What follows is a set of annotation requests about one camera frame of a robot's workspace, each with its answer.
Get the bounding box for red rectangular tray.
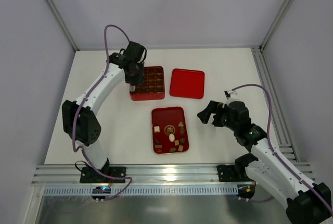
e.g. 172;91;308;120
151;106;189;155

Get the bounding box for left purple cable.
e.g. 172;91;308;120
72;24;133;201

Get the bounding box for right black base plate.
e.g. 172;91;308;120
217;165;238;182

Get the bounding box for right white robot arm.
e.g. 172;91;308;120
197;101;332;223

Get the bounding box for right aluminium frame rails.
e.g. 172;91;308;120
251;46;299;163

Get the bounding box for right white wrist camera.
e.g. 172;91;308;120
224;90;240;105

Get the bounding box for slotted cable duct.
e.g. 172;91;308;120
43;184;238;196

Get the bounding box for aluminium front rail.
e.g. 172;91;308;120
31;163;317;184

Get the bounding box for red box lid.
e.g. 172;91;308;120
169;68;205;99

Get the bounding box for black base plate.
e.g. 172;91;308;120
109;166;126;184
217;165;238;182

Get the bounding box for red compartment chocolate box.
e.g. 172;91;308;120
130;66;165;101

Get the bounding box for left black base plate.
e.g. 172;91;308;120
109;166;126;184

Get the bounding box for white oval chocolate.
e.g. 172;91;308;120
169;133;175;142

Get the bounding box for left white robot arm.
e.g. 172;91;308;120
61;41;147;183

